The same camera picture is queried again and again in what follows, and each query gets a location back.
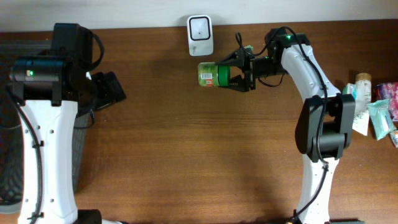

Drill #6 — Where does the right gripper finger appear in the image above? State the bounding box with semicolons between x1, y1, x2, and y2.
219;75;251;93
216;49;245;66

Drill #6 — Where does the green bottle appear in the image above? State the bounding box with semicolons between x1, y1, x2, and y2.
197;62;231;87

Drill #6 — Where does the small teal gum pack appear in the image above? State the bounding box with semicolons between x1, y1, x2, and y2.
342;83;356;98

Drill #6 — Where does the white tube with cork cap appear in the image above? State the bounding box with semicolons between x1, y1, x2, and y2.
353;73;371;136

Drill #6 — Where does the red purple tissue pack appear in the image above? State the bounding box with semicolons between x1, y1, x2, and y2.
375;82;397;122

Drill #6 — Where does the teal wipes packet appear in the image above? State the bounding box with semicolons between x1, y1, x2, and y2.
367;100;396;140

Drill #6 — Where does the orange snack packet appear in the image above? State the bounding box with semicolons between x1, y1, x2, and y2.
389;130;398;148

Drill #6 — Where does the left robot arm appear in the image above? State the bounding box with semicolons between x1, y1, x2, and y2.
6;23;126;223

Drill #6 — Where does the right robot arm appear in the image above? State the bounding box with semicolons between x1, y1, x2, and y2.
217;26;356;223

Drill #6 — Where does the white barcode scanner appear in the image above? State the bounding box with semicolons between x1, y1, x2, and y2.
187;15;214;57

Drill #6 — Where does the right black cable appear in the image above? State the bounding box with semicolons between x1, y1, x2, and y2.
234;26;330;222

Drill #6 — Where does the black cable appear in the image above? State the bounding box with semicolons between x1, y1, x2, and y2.
234;26;330;222
6;30;106;224

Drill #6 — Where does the left black cable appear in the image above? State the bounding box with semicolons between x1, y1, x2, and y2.
6;30;106;224

